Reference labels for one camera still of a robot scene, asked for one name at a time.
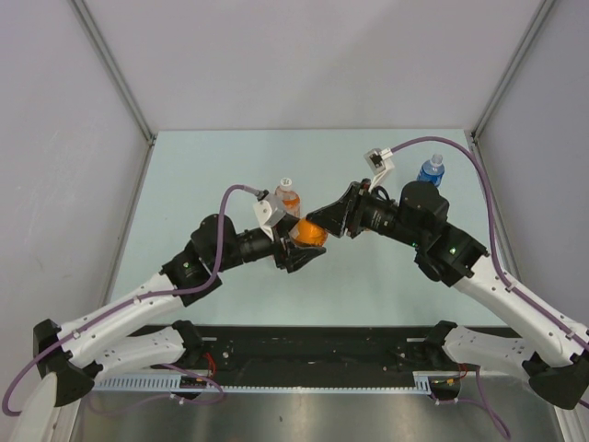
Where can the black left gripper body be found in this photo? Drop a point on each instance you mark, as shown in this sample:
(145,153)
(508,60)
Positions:
(279,250)

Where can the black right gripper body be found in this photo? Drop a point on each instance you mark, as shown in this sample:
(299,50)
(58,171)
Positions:
(354,220)

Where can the small orange bottle gold cap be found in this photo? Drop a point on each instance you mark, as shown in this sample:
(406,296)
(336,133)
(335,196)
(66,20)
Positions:
(308,234)

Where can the blue Pocari Sweat bottle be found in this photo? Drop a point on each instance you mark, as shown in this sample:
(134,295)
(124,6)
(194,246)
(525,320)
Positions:
(432,170)

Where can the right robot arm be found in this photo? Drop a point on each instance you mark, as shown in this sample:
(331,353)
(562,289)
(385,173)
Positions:
(549,352)

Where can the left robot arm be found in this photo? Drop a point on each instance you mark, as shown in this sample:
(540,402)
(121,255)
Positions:
(105,343)

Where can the orange tea bottle white cap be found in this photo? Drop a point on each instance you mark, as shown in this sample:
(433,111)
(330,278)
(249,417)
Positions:
(288,196)

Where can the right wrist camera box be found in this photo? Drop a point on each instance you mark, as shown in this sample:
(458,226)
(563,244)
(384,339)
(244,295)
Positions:
(381,164)

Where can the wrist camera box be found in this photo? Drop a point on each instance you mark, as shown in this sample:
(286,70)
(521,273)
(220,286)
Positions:
(271,215)
(381,164)

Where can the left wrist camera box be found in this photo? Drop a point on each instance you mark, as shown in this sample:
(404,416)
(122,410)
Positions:
(271,215)

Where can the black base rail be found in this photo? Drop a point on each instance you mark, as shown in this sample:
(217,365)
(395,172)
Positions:
(231,349)

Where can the white slotted cable duct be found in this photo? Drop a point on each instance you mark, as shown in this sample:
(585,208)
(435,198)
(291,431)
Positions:
(181,383)

